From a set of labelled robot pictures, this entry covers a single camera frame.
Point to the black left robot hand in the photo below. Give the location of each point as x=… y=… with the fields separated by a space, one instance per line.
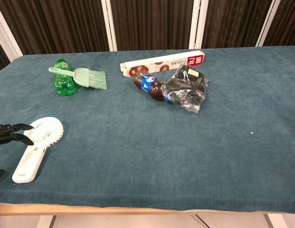
x=4 y=135

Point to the white handheld fan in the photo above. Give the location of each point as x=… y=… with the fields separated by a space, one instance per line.
x=40 y=140

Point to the green plastic bottle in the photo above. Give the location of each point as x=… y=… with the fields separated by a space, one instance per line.
x=63 y=82

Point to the light green cleaning brush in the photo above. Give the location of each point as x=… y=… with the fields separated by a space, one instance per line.
x=90 y=78

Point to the cola bottle with blue label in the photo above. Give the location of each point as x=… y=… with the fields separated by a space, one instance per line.
x=149 y=86

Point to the teal table cloth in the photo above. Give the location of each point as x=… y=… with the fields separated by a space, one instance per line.
x=161 y=142

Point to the white cling wrap box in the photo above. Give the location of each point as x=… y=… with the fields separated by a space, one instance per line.
x=161 y=64

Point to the dark brown curtain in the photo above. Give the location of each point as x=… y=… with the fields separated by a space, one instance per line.
x=152 y=21

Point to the clear bag with black item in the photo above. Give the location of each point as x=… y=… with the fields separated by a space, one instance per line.
x=185 y=88

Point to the white partition frame post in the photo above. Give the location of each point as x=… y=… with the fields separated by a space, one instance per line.
x=109 y=23
x=197 y=23
x=4 y=33
x=268 y=23

